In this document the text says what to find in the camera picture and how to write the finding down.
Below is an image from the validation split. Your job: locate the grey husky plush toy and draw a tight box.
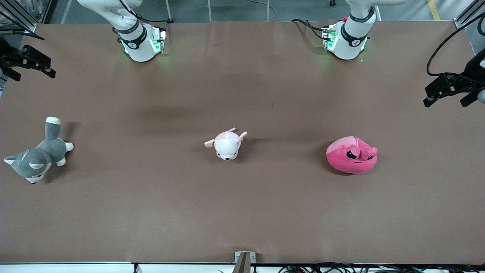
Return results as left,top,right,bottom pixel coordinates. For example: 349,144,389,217
3,116,75,184

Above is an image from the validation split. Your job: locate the black looping gripper cable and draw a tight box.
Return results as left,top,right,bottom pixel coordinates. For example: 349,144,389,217
426,14,485,77

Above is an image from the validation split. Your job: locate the white table edge rail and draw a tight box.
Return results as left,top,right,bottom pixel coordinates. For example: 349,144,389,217
0,261,236,273

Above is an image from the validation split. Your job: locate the round pink plush toy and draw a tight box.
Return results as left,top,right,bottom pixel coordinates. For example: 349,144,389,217
326,135,379,175

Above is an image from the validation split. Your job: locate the silver aluminium frame profile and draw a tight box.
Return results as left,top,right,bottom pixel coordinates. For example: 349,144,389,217
454,0,485,30

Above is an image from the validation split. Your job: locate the black arm base cable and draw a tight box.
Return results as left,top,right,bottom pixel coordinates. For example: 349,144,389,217
291,18,327,41

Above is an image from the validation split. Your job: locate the grey metal mount bracket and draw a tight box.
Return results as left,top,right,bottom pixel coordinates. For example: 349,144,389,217
233,251,257,273

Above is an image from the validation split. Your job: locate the tangled black cable bundle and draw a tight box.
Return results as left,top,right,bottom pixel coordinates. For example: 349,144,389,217
278,262,485,273

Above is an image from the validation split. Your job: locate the pale pink dog plush toy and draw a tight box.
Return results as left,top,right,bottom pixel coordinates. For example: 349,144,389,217
204,127,248,161

